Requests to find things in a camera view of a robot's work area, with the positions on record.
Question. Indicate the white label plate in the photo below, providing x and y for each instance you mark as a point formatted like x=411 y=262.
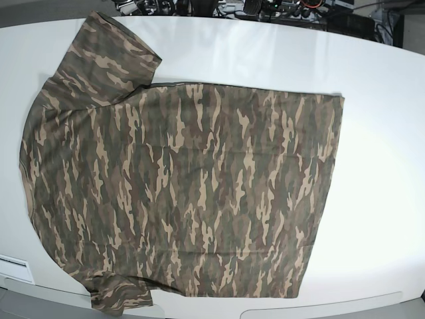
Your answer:
x=16 y=269

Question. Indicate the black equipment box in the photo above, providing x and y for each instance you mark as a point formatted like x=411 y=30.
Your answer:
x=352 y=25

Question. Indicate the camouflage T-shirt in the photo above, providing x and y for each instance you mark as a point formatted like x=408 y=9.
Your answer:
x=204 y=190

